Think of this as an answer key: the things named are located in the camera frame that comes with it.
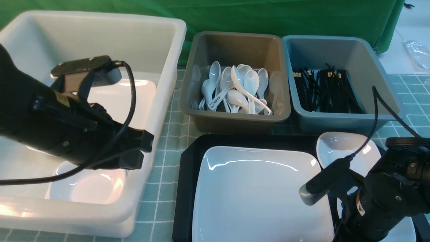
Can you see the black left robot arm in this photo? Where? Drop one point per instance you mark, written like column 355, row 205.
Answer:
column 17, row 88

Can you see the pile of black chopsticks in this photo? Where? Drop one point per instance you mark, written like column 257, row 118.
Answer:
column 327, row 90

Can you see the pile of white spoons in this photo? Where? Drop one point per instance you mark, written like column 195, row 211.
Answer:
column 239, row 89

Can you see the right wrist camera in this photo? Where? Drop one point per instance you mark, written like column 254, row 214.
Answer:
column 318, row 186

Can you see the large white square plate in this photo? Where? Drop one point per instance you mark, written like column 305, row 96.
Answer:
column 252, row 195

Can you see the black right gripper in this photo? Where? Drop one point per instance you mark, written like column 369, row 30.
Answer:
column 372, row 206

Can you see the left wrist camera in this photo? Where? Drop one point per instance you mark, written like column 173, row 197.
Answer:
column 100, row 70

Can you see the white bowl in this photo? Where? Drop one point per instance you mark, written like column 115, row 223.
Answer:
column 404, row 231
column 333, row 145
column 89, row 186

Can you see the blue-grey plastic bin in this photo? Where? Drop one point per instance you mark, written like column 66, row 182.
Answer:
column 364, row 71

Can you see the clear plastic bag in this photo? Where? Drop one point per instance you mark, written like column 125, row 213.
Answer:
column 419, row 54

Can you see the brown plastic bin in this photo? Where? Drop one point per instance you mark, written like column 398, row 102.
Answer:
column 231, row 49

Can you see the large white plastic tub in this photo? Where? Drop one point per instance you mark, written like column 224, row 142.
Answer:
column 39, row 40

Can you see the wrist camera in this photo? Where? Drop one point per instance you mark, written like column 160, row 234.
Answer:
column 100, row 70
column 318, row 186

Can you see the black serving tray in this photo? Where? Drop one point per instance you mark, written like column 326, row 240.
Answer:
column 188, row 188

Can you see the white bowl in tub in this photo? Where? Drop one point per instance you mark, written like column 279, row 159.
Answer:
column 89, row 186

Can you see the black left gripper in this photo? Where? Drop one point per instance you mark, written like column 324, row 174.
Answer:
column 66, row 125

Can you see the white square plate in tub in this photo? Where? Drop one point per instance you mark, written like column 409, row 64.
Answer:
column 116, row 99

